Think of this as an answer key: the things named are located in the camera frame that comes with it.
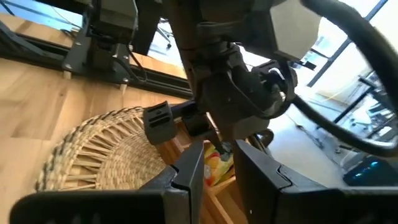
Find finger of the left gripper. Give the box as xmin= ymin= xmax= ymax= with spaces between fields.
xmin=142 ymin=100 xmax=233 ymax=156
xmin=247 ymin=129 xmax=275 ymax=149

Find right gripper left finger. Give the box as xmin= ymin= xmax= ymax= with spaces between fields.
xmin=8 ymin=139 xmax=205 ymax=224

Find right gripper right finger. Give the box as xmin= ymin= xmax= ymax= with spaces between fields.
xmin=233 ymin=139 xmax=398 ymax=224

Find yellow red foil tea packet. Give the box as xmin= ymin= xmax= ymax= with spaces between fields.
xmin=203 ymin=141 xmax=236 ymax=187

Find wooden tea organizer box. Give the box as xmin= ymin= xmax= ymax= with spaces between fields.
xmin=155 ymin=121 xmax=249 ymax=224

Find round woven straw placemat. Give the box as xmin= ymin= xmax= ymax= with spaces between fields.
xmin=34 ymin=106 xmax=175 ymax=191

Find black device blue lights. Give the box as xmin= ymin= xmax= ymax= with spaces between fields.
xmin=343 ymin=154 xmax=398 ymax=188

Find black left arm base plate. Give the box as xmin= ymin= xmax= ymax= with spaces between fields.
xmin=62 ymin=30 xmax=131 ymax=85

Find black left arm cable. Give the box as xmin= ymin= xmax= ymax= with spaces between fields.
xmin=267 ymin=0 xmax=398 ymax=158

